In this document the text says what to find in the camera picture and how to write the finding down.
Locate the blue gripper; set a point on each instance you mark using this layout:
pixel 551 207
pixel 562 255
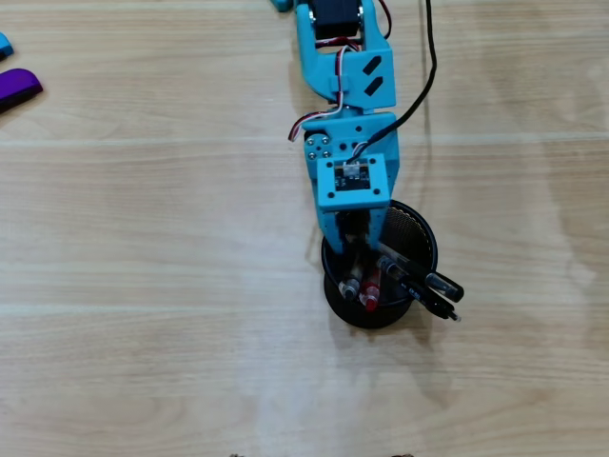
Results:
pixel 358 135

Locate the clear pen with grey grip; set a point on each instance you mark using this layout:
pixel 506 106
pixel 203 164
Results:
pixel 350 288

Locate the red retractable pen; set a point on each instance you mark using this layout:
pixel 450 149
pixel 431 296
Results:
pixel 370 297

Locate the black pen with yellow band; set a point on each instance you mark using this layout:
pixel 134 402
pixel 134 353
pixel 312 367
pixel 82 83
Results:
pixel 428 300

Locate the clear pen with black cap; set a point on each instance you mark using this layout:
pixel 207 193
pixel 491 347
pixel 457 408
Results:
pixel 445 285

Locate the blue robot base piece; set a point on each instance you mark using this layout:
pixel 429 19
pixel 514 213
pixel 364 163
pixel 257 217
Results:
pixel 281 4

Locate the black mesh pen holder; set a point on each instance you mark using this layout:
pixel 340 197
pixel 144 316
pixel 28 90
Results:
pixel 371 319

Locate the purple plastic object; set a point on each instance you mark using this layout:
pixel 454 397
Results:
pixel 19 85

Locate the small blue plastic object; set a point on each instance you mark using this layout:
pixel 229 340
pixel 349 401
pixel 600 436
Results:
pixel 4 46

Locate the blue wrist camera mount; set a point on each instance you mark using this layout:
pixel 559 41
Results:
pixel 328 185

